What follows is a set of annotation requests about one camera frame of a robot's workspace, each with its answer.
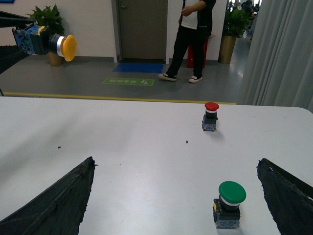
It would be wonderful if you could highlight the green push button switch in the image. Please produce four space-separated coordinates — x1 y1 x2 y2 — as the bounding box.
212 181 246 229

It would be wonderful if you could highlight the blue floor mat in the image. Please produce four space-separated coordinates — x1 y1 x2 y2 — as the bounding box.
113 63 164 73

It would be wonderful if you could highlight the yellow push button switch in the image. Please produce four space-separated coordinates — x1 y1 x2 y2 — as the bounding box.
12 23 77 62

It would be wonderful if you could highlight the grey door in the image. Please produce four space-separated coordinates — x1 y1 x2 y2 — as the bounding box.
118 0 168 60

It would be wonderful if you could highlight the yellow floor tape line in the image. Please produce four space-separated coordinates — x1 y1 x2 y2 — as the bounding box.
3 92 237 105

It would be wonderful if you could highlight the potted plant gold pot left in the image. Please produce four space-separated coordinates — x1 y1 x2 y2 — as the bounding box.
28 4 65 66

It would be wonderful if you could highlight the potted plant gold pot right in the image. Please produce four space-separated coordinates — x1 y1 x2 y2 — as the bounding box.
218 9 251 64

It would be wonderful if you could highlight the red fire extinguisher box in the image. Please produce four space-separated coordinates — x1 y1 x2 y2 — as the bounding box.
187 38 209 68

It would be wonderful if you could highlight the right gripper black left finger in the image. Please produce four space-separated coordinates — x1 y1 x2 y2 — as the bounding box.
0 157 95 235

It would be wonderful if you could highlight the red push button switch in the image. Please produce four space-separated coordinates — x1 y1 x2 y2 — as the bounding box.
202 102 219 132

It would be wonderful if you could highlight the grey curtain right side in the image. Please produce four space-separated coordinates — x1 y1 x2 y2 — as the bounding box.
237 0 313 111

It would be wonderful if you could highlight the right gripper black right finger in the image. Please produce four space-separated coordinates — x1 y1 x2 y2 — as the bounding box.
257 158 313 235

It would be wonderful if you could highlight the potted plant gold pot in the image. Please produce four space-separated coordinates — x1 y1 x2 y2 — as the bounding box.
28 4 65 66
218 9 251 64

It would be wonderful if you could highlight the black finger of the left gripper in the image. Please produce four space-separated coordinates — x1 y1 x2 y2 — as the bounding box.
0 11 36 28

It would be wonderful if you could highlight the green floor sign sticker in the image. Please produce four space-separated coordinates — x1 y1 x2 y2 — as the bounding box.
103 78 154 86

